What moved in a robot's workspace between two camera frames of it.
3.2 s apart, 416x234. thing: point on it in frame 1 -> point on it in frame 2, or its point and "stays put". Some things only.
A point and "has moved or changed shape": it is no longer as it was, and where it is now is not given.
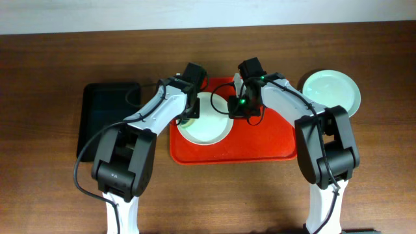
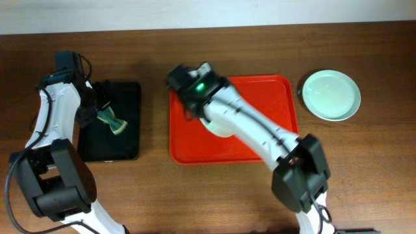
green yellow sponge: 186,122 -> 107,114
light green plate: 330,88 stays put
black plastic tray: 104,105 stays put
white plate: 213,126 has moved or changed shape
